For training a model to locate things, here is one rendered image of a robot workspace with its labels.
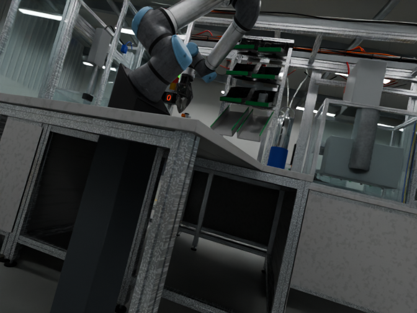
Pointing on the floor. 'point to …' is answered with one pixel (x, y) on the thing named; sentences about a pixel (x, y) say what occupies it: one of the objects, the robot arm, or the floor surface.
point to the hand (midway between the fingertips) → (180, 111)
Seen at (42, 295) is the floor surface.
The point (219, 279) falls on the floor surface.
